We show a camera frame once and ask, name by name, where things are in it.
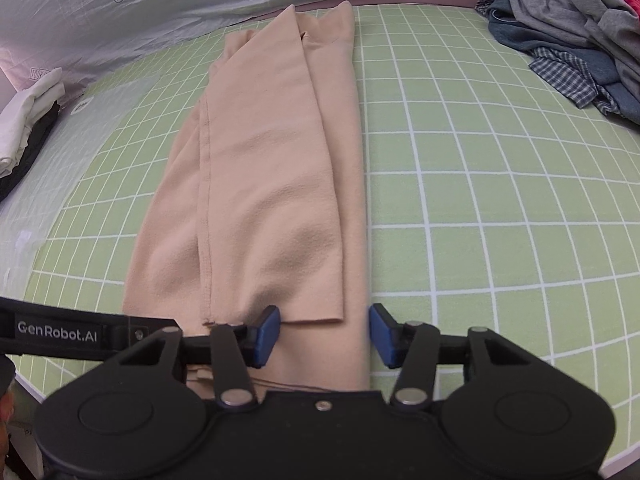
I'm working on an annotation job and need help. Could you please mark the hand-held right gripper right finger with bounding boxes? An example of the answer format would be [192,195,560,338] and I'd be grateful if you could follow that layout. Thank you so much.
[368,304,527,412]

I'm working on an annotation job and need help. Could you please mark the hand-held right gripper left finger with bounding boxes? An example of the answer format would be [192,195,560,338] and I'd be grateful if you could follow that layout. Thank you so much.
[117,305,282,412]

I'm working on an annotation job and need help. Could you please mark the beige pants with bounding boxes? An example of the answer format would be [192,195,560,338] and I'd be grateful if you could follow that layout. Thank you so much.
[121,2,373,393]

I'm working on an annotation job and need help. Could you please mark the white folded clothes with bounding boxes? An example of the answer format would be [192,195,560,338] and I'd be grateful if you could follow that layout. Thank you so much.
[0,66,67,177]

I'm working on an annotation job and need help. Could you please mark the green grid mat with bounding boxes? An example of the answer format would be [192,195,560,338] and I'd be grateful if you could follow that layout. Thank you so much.
[0,2,640,476]

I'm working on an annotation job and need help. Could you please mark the black folded garment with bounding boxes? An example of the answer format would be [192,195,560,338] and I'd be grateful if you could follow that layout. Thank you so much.
[0,102,61,202]

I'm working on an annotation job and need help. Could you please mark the blue plaid shirt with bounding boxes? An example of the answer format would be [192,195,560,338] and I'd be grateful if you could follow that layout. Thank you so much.
[474,0,621,118]

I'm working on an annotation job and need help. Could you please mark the blue denim jeans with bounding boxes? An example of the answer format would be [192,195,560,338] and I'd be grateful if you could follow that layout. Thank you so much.
[487,7,640,126]

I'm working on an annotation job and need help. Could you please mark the grey knit garment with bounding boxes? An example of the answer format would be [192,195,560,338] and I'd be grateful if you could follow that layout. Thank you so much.
[492,0,640,93]

